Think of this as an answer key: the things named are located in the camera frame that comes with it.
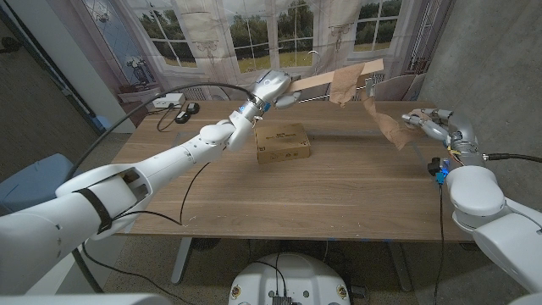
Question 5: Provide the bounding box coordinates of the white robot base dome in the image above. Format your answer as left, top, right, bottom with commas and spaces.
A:
228, 252, 351, 305

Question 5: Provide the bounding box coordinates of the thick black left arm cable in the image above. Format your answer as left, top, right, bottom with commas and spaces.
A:
63, 81, 259, 181

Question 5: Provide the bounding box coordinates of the white robot torso edge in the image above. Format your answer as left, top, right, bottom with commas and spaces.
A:
0, 293, 170, 305

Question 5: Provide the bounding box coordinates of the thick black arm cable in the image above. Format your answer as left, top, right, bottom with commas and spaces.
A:
482, 152, 542, 164
63, 81, 259, 181

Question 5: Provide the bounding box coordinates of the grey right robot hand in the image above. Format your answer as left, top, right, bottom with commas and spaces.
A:
401, 108, 486, 169

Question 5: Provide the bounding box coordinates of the black base dome cable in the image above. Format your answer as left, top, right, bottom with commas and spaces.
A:
253, 252, 289, 297

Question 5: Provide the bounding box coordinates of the black adapter cable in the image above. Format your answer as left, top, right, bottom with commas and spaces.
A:
147, 105, 183, 132

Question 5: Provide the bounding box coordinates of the wooden hanger with metal clips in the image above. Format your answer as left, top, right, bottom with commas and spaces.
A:
287, 49, 385, 103

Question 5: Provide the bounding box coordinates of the printed window backdrop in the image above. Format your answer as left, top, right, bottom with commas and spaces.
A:
46, 0, 456, 128

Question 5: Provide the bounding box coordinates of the thin black left wrist cable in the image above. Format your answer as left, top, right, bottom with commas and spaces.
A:
112, 161, 212, 226

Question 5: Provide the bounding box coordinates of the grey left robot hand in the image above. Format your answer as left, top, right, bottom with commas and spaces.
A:
241, 69, 302, 118

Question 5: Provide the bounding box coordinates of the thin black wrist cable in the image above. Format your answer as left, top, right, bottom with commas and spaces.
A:
432, 184, 445, 305
112, 161, 212, 226

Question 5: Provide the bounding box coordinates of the cardboard packing box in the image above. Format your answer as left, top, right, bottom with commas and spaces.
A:
253, 122, 312, 165

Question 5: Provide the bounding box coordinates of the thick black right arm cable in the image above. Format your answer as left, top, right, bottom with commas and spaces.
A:
482, 152, 542, 164

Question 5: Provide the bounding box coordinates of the grey table leg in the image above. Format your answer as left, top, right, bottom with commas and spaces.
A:
170, 236, 194, 285
387, 241, 414, 292

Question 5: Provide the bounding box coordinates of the beige elastic arm wrap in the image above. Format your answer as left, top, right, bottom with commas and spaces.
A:
328, 62, 429, 152

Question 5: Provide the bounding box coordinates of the white power strip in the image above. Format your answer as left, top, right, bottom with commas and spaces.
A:
151, 92, 186, 109

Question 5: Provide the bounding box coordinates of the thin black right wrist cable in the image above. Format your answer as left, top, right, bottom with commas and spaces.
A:
432, 184, 445, 305

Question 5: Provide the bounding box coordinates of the blue plastic bin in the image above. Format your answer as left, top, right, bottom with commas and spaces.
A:
0, 152, 75, 215

